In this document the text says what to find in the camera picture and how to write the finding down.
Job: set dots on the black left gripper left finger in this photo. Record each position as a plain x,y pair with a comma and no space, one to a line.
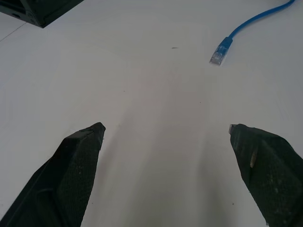
59,179

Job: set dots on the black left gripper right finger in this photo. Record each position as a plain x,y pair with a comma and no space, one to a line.
272,175

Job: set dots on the black device box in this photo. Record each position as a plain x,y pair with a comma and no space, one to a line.
45,11

